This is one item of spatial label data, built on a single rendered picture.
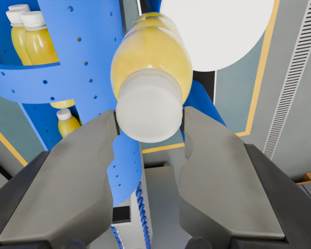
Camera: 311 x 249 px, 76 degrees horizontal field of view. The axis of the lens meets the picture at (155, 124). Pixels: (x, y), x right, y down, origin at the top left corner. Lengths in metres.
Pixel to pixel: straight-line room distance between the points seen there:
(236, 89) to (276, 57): 0.41
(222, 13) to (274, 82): 1.68
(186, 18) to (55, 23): 0.31
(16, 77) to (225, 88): 1.77
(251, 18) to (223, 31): 0.07
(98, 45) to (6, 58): 0.27
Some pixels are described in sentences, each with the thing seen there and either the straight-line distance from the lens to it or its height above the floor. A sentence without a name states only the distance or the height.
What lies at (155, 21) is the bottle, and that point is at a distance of 0.20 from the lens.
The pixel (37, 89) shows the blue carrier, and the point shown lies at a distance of 0.40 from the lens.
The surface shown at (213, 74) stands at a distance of 1.68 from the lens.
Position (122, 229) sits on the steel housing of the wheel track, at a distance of 1.60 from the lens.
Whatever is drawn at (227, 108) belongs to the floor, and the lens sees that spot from 2.13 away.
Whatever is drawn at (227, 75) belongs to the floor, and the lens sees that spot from 1.92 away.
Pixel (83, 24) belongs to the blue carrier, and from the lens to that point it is 0.37.
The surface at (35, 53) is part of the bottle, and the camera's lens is 0.44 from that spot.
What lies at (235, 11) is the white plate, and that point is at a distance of 0.58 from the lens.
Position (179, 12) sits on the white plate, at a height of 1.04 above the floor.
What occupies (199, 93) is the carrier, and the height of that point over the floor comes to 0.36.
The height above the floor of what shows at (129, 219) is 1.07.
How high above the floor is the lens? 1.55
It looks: 50 degrees down
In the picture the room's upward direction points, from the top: 171 degrees clockwise
